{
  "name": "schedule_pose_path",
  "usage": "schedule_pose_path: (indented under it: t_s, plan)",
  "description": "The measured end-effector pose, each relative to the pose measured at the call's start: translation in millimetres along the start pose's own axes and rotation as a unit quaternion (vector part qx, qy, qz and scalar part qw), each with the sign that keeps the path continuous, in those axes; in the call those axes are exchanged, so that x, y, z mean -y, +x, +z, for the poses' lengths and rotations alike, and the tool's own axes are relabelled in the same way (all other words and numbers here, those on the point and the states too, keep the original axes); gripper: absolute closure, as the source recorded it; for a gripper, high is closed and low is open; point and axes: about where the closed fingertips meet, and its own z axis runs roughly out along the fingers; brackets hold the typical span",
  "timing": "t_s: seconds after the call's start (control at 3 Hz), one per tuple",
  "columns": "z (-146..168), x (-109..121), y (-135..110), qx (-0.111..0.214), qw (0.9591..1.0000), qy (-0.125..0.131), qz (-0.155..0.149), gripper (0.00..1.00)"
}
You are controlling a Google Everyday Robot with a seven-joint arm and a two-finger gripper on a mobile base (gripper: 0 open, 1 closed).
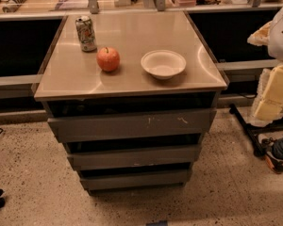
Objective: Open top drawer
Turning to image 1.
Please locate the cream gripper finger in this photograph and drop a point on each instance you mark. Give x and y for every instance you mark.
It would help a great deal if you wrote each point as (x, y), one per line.
(261, 36)
(268, 105)

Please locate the grey top drawer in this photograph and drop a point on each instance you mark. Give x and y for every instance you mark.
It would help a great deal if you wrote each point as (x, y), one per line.
(132, 125)

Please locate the grey drawer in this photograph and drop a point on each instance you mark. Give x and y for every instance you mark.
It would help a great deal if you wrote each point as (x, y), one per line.
(134, 157)
(160, 178)
(132, 125)

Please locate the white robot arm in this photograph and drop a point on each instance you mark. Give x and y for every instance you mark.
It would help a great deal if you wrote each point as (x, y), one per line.
(275, 46)

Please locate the grey middle drawer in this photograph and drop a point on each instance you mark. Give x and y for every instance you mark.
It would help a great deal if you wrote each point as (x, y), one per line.
(134, 157)

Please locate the grey bottom drawer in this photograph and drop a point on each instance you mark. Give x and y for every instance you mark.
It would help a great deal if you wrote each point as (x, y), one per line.
(160, 178)

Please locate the black stand base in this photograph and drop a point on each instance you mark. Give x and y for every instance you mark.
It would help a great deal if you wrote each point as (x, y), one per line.
(252, 131)

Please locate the orange black shoe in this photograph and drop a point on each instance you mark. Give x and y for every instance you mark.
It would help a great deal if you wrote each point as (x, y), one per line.
(274, 164)

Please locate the white paper bowl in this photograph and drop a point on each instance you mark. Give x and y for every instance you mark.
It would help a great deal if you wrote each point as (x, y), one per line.
(163, 64)

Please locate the red apple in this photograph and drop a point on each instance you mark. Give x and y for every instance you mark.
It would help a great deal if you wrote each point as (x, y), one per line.
(108, 59)

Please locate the crushed soda can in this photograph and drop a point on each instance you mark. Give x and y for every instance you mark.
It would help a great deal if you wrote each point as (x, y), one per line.
(85, 33)

